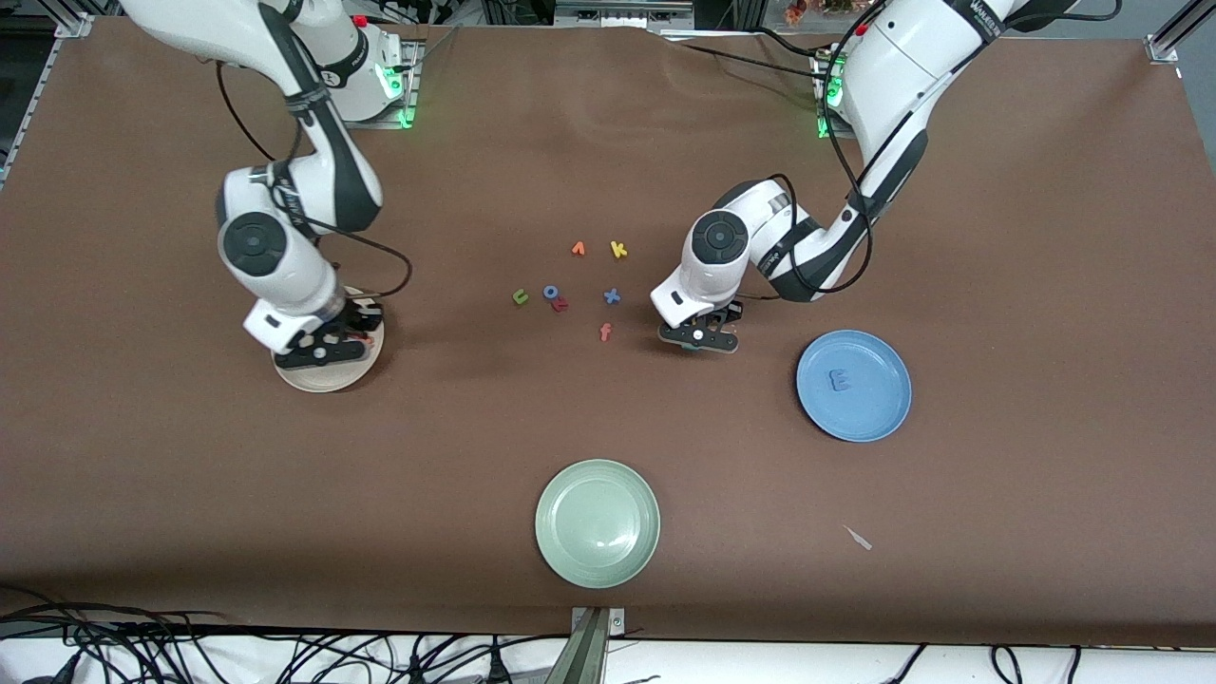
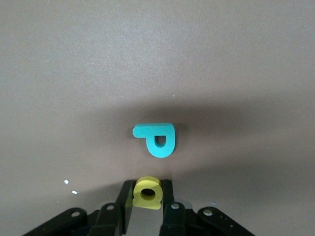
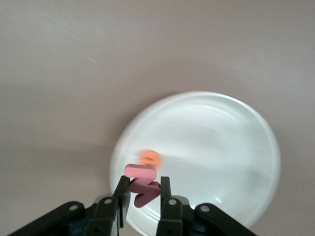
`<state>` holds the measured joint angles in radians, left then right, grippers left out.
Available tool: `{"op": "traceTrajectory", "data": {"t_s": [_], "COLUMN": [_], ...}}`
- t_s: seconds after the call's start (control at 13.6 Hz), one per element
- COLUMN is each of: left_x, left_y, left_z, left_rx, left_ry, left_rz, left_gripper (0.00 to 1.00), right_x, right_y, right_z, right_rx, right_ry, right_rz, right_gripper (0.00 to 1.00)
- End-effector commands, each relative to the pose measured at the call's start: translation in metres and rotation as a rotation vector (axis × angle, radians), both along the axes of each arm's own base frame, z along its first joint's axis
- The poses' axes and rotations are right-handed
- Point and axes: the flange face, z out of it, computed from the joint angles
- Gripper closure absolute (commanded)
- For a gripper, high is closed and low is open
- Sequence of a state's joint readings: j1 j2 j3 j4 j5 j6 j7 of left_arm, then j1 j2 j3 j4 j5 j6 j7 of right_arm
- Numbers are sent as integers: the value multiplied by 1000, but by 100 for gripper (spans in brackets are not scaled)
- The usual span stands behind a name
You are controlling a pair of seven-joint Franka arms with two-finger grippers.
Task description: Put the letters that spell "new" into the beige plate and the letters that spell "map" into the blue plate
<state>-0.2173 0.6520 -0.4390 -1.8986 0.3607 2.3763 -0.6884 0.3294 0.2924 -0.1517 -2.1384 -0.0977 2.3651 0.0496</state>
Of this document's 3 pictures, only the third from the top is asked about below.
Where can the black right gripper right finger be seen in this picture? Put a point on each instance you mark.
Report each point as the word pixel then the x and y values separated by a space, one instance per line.
pixel 177 216

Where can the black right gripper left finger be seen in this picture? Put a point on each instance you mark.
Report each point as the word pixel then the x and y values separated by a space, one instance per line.
pixel 105 214

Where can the pink foam letter w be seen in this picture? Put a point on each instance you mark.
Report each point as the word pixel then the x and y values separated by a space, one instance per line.
pixel 142 189

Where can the orange foam letter e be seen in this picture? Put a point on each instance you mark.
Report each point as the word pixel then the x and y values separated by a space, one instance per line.
pixel 148 158

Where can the beige brown round plate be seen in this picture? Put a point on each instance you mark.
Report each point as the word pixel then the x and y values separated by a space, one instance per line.
pixel 216 152

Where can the brown table cover sheet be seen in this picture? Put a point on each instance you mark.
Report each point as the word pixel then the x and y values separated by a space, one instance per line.
pixel 98 49

